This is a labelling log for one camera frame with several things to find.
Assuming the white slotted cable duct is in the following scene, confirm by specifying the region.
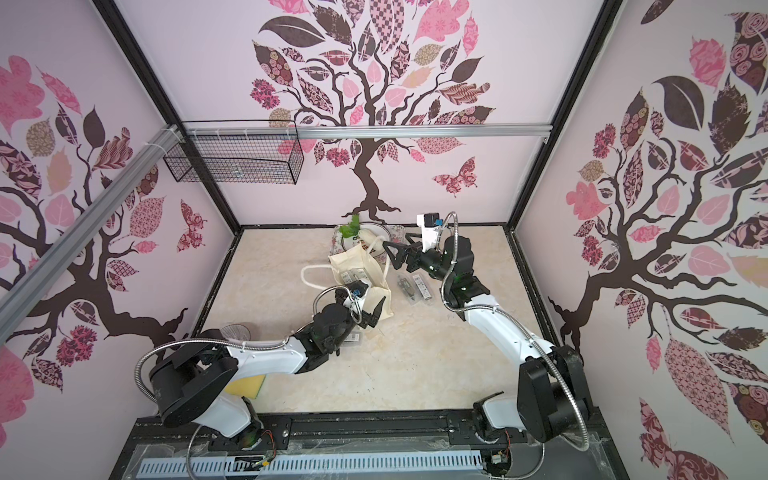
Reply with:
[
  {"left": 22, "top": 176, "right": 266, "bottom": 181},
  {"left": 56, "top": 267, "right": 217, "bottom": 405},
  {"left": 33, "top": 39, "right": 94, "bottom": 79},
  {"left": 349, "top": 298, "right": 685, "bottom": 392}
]
[{"left": 126, "top": 450, "right": 483, "bottom": 479}]

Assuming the cream canvas tote bag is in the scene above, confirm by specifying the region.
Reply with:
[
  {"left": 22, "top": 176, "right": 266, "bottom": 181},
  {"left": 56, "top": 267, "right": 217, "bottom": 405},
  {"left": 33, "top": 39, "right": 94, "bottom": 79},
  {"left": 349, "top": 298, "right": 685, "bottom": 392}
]
[{"left": 300, "top": 229, "right": 394, "bottom": 320}]

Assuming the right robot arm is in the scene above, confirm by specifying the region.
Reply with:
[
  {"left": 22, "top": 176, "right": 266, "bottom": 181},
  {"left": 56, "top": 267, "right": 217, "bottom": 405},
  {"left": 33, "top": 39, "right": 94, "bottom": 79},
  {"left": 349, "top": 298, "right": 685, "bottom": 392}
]
[{"left": 384, "top": 236, "right": 593, "bottom": 452}]

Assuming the floral rectangular tray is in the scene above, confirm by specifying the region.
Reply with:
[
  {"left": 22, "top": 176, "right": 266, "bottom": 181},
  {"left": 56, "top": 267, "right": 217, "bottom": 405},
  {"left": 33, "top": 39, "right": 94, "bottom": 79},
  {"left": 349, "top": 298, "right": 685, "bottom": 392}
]
[{"left": 330, "top": 224, "right": 405, "bottom": 261}]

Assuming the green plastic lettuce leaf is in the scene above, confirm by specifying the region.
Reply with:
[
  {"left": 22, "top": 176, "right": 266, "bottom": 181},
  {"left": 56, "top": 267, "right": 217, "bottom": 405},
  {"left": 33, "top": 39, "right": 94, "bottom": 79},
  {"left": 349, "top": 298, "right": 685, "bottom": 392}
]
[{"left": 339, "top": 214, "right": 360, "bottom": 238}]

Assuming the aluminium rail left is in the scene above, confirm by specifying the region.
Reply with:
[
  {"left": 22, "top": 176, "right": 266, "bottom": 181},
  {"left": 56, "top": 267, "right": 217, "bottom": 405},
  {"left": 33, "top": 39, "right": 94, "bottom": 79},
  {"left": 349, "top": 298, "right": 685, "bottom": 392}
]
[{"left": 1, "top": 125, "right": 181, "bottom": 343}]

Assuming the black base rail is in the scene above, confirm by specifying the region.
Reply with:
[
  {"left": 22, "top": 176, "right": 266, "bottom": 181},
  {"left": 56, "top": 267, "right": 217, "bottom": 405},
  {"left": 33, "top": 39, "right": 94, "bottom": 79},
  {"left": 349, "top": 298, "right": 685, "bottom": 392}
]
[{"left": 113, "top": 407, "right": 607, "bottom": 451}]

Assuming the aluminium rail back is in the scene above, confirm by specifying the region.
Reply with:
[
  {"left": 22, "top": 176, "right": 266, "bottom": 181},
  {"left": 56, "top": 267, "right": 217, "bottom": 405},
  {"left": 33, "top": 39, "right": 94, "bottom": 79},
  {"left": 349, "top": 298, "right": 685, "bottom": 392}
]
[{"left": 186, "top": 123, "right": 553, "bottom": 140}]

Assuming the aluminium rail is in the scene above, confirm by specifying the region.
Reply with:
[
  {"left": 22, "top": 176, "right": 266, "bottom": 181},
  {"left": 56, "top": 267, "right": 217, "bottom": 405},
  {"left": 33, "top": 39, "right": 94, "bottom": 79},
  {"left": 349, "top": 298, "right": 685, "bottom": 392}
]
[
  {"left": 1, "top": 125, "right": 181, "bottom": 343},
  {"left": 186, "top": 123, "right": 553, "bottom": 140}
]

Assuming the clear compass case lower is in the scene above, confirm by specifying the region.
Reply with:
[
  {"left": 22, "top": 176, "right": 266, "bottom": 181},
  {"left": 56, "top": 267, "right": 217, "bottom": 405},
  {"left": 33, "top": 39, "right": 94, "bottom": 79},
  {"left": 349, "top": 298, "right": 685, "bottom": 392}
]
[{"left": 342, "top": 330, "right": 363, "bottom": 347}]

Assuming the compass case middle right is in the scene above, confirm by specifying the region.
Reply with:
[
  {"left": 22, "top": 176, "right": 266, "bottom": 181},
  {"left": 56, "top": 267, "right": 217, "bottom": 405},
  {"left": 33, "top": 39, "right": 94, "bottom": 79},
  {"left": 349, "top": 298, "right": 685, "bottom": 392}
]
[{"left": 412, "top": 274, "right": 433, "bottom": 302}]

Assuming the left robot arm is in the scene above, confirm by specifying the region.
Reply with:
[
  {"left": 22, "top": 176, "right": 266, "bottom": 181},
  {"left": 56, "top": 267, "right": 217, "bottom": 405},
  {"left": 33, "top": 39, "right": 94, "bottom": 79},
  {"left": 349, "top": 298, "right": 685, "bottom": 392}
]
[{"left": 149, "top": 298, "right": 386, "bottom": 438}]

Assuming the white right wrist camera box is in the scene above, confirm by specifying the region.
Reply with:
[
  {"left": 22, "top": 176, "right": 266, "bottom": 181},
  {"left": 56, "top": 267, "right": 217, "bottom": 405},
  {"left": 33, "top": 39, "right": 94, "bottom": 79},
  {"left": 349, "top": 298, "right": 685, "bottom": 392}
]
[{"left": 416, "top": 212, "right": 443, "bottom": 253}]

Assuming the yellow green sponge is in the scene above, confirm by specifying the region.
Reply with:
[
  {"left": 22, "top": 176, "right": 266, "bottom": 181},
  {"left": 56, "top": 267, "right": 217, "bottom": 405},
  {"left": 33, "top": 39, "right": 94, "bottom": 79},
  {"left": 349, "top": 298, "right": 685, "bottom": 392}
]
[{"left": 224, "top": 375, "right": 266, "bottom": 400}]

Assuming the right arm metal hose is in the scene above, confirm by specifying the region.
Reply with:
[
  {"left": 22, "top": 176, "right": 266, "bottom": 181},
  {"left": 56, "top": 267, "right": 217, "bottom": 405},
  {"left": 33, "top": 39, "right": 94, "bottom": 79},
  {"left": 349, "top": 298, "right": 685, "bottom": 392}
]
[{"left": 437, "top": 211, "right": 592, "bottom": 452}]

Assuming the compass case green card right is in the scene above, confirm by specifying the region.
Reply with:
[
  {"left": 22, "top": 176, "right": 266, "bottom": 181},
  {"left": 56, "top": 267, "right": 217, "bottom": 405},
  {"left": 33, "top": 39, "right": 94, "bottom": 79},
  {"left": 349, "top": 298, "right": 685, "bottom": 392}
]
[{"left": 397, "top": 275, "right": 419, "bottom": 304}]

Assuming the black wire basket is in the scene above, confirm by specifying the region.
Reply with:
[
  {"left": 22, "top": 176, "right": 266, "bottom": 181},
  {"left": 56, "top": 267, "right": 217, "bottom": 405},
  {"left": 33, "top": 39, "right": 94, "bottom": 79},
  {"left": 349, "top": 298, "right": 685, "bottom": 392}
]
[{"left": 163, "top": 120, "right": 305, "bottom": 185}]

